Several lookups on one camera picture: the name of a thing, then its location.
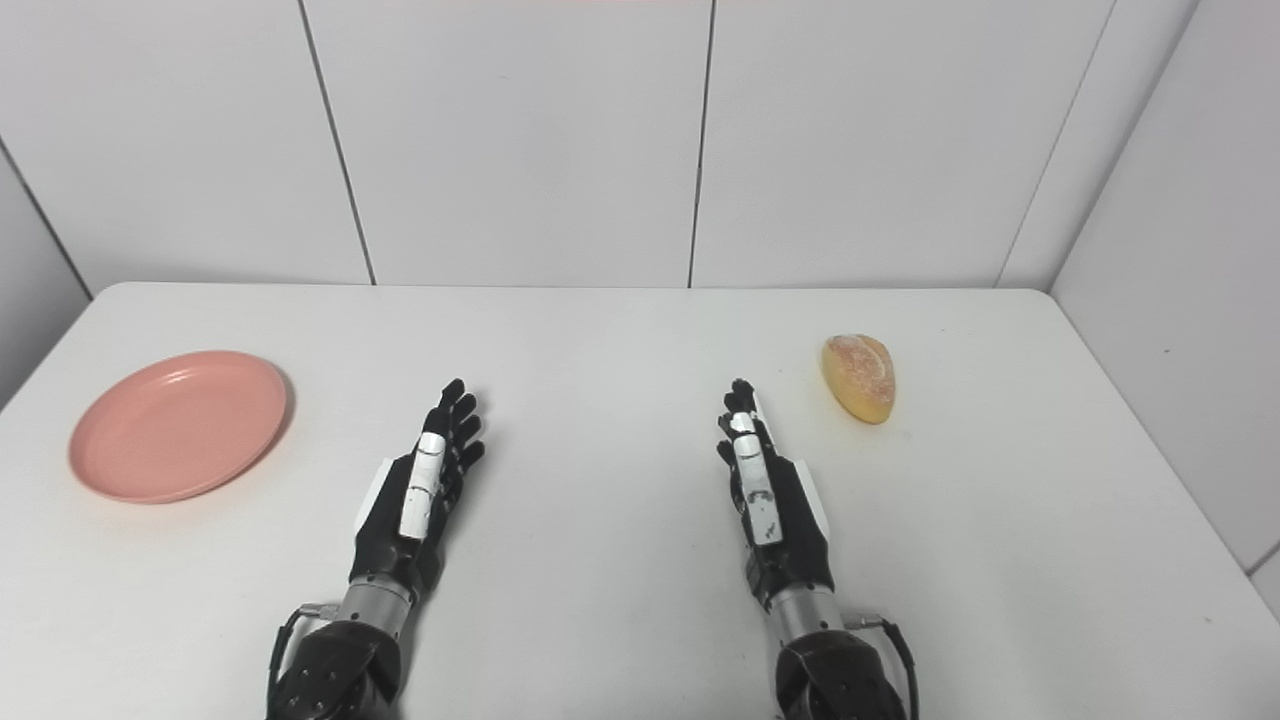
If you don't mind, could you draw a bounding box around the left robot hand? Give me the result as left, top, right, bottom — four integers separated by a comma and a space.
348, 378, 487, 604

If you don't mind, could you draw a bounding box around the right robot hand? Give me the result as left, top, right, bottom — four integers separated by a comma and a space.
716, 378, 836, 611

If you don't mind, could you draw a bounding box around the golden bread roll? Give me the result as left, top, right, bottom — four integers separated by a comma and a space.
821, 333, 897, 426

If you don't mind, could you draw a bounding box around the pink round plate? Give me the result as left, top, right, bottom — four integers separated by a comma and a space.
68, 350, 289, 505

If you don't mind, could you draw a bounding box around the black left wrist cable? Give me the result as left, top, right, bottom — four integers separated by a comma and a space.
266, 603, 341, 716

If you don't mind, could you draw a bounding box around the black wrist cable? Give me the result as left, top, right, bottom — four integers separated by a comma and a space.
266, 603, 341, 716
845, 615, 921, 720

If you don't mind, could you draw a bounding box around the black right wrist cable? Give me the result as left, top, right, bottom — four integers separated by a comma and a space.
845, 615, 921, 720

